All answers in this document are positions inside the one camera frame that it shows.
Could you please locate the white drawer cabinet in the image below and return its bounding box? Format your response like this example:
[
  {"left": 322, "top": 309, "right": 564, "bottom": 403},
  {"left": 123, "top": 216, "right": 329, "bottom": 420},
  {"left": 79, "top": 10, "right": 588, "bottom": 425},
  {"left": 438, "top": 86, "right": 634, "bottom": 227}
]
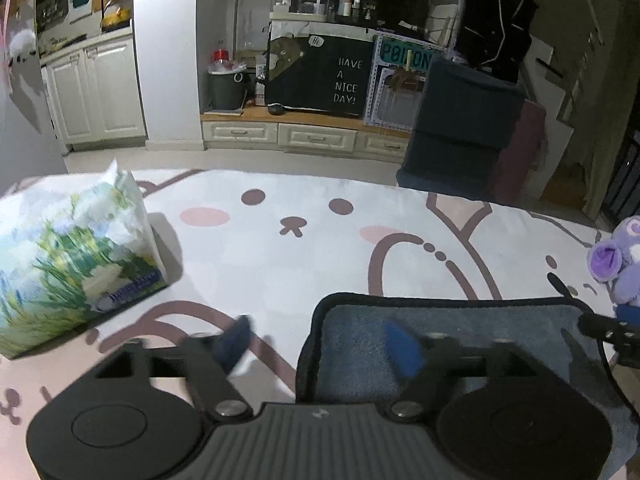
[{"left": 201, "top": 107, "right": 409, "bottom": 162}]

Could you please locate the purple plush toy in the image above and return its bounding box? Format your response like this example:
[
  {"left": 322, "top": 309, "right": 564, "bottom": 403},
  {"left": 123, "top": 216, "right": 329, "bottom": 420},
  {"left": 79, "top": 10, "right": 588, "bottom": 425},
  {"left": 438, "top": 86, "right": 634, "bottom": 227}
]
[{"left": 587, "top": 216, "right": 640, "bottom": 307}]

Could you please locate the poison sign board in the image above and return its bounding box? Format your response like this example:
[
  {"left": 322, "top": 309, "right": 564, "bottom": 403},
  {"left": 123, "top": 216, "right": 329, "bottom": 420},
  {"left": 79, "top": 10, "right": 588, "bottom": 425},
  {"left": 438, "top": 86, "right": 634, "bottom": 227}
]
[{"left": 363, "top": 32, "right": 444, "bottom": 132}]

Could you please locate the black have a nice day cloth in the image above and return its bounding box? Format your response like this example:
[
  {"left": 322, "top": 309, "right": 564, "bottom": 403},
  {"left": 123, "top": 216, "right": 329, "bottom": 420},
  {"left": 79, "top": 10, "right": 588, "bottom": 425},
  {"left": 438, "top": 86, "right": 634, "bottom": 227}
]
[{"left": 265, "top": 22, "right": 374, "bottom": 118}]

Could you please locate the white kitchen cabinet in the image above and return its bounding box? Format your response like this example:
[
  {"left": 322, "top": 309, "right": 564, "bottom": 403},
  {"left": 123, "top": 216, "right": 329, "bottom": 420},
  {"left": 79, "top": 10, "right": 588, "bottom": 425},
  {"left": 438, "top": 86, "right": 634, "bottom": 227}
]
[{"left": 40, "top": 29, "right": 146, "bottom": 148}]

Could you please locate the dark blue chair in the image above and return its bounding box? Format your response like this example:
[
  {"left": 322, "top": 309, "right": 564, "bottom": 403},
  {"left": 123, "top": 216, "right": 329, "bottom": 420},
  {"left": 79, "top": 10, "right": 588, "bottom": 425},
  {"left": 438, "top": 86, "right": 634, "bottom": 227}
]
[{"left": 396, "top": 56, "right": 525, "bottom": 200}]

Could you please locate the floral tissue pack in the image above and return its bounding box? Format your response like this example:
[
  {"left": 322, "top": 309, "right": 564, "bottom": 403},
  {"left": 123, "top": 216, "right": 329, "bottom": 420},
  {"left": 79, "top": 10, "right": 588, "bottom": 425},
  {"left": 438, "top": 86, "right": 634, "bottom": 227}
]
[{"left": 1, "top": 164, "right": 167, "bottom": 359}]

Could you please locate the black hanging jacket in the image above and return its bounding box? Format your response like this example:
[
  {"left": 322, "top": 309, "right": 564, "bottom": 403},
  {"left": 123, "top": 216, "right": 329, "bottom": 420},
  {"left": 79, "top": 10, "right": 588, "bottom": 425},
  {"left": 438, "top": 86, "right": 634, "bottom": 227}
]
[{"left": 454, "top": 0, "right": 538, "bottom": 84}]

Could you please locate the white shelf rack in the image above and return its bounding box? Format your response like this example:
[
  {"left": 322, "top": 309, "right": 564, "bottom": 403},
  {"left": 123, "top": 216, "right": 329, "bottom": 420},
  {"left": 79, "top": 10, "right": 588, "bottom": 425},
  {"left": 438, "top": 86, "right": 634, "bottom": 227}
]
[{"left": 269, "top": 0, "right": 329, "bottom": 23}]

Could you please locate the bunny pattern tablecloth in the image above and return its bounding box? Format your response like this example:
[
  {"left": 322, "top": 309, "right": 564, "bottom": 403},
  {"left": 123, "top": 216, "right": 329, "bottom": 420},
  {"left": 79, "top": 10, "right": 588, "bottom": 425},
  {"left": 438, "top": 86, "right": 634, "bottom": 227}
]
[{"left": 1, "top": 170, "right": 614, "bottom": 479}]

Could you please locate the dark grey trash bin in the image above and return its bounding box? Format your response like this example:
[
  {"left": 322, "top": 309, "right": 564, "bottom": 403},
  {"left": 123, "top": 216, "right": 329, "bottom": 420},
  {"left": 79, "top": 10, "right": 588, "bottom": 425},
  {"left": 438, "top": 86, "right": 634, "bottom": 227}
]
[{"left": 207, "top": 64, "right": 247, "bottom": 110}]

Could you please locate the grey microfiber towel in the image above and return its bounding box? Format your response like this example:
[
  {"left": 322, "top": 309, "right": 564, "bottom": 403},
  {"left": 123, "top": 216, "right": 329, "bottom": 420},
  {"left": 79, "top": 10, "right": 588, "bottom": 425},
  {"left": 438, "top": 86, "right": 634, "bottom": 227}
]
[{"left": 295, "top": 292, "right": 639, "bottom": 477}]

